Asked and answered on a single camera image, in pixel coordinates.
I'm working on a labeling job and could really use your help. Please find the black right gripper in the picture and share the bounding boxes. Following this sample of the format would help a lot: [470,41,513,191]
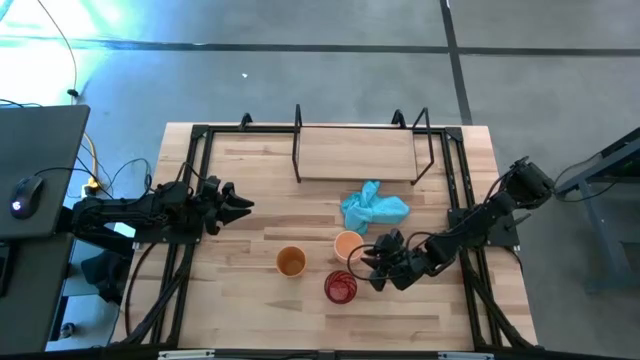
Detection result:
[359,228,430,293]

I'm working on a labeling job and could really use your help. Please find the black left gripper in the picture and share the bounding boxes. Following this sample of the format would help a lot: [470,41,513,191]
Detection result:
[192,174,256,236]

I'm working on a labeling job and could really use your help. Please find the peach mug with handle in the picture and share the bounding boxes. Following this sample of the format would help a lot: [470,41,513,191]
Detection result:
[333,230,365,265]

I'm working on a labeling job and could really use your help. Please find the red faceted tumbler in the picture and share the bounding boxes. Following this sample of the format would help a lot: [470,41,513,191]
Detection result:
[323,270,359,305]

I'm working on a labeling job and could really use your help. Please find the yellow plastic cup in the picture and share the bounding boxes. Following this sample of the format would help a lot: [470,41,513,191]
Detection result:
[275,244,308,279]

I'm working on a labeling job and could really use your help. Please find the teal cloth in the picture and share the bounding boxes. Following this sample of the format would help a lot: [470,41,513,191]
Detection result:
[340,180,412,236]

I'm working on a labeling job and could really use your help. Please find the black desk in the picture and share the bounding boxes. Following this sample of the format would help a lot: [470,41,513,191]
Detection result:
[0,103,92,242]

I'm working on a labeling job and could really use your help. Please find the black computer mouse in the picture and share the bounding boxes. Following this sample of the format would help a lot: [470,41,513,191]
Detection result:
[9,174,45,220]

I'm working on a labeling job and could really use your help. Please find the grey desk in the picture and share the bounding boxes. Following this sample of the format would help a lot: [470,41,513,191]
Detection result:
[553,127,640,294]

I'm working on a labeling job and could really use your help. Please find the black aluminium table frame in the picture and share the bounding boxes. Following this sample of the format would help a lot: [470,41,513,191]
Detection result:
[119,122,539,360]

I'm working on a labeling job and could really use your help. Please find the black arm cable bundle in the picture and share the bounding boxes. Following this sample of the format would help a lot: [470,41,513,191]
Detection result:
[462,248,532,350]
[123,242,196,347]

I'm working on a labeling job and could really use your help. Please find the wooden shelf with black frame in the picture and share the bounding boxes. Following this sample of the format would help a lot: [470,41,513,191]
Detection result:
[292,103,435,187]

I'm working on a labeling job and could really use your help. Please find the black mouse cable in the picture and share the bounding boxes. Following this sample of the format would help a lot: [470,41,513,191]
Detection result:
[33,165,115,200]

